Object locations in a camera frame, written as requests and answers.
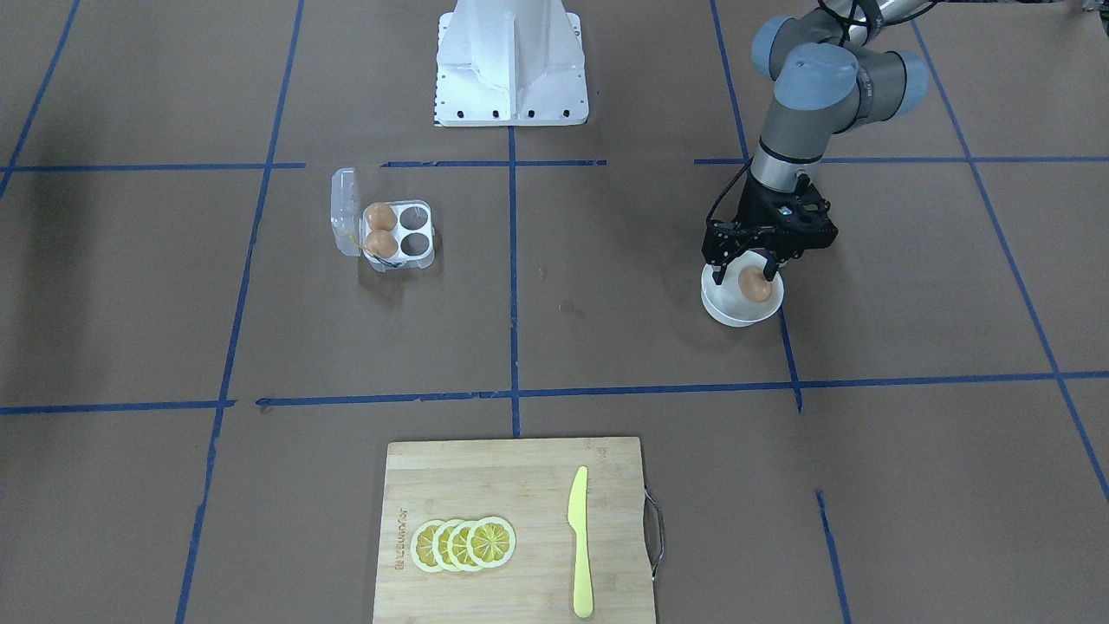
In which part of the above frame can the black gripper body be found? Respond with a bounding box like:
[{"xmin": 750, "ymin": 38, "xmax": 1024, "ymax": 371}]
[{"xmin": 701, "ymin": 175, "xmax": 840, "ymax": 266}]

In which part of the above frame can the brown egg from bowl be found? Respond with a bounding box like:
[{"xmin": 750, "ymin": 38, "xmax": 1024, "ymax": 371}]
[{"xmin": 737, "ymin": 265, "xmax": 774, "ymax": 303}]

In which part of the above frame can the clear plastic egg box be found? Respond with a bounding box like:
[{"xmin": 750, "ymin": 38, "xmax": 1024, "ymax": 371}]
[{"xmin": 330, "ymin": 167, "xmax": 435, "ymax": 272}]

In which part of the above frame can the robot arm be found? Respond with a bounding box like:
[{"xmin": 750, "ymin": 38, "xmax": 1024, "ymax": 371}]
[{"xmin": 702, "ymin": 1, "xmax": 932, "ymax": 284}]

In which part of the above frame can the brown egg in box front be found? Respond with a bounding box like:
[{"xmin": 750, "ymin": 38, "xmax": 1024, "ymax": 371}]
[{"xmin": 364, "ymin": 231, "xmax": 399, "ymax": 260}]

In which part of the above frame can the brown egg in box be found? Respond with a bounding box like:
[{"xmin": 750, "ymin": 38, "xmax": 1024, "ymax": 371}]
[
  {"xmin": 363, "ymin": 202, "xmax": 399, "ymax": 232},
  {"xmin": 364, "ymin": 231, "xmax": 399, "ymax": 260}
]

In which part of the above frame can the brown egg in box rear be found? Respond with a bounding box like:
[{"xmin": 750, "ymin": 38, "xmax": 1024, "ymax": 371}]
[{"xmin": 363, "ymin": 202, "xmax": 399, "ymax": 232}]

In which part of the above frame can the white bowl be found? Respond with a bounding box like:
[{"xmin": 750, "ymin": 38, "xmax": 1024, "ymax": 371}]
[{"xmin": 700, "ymin": 250, "xmax": 785, "ymax": 328}]

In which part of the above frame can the bamboo cutting board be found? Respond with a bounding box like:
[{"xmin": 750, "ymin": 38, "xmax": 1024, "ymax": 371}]
[{"xmin": 372, "ymin": 436, "xmax": 658, "ymax": 623}]

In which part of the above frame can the yellow plastic knife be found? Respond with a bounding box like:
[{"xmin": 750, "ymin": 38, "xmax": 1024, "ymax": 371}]
[{"xmin": 567, "ymin": 466, "xmax": 594, "ymax": 620}]

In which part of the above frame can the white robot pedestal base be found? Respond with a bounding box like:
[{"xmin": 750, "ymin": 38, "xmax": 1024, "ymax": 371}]
[{"xmin": 433, "ymin": 1, "xmax": 590, "ymax": 127}]

